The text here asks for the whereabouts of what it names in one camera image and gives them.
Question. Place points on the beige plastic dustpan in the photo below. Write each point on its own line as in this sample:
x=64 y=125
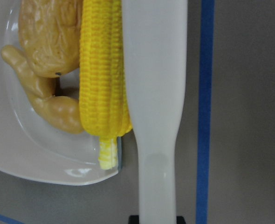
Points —
x=30 y=148

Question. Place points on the brown toy ginger root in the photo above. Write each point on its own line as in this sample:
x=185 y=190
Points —
x=61 y=112

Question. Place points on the beige hand brush black bristles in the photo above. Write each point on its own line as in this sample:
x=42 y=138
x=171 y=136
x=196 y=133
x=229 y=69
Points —
x=155 y=47

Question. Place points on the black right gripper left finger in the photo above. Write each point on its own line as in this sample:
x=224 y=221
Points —
x=133 y=220

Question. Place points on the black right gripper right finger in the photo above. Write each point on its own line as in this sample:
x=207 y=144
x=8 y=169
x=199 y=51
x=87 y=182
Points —
x=180 y=220

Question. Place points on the yellow toy corn cob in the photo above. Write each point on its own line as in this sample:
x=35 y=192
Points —
x=102 y=94

